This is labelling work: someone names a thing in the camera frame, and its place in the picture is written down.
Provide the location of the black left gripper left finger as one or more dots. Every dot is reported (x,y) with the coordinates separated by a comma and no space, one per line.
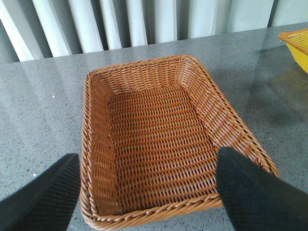
(47,203)

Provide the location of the white pleated curtain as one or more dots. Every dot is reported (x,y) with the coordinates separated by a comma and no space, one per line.
(38,29)

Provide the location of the yellow woven basket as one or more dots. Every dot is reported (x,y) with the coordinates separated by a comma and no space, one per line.
(297,43)

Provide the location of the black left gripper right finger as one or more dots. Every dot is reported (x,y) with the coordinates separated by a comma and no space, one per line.
(256,200)

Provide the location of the brown wicker basket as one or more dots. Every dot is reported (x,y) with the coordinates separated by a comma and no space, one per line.
(150,138)

